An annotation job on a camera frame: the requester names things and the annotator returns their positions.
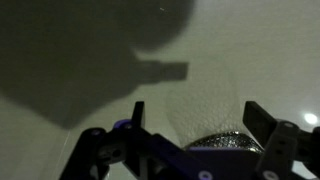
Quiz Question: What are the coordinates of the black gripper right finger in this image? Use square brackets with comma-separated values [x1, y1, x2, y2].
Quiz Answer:
[242, 100, 320, 180]

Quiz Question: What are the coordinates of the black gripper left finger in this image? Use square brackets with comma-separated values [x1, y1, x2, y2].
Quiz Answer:
[59, 101, 214, 180]

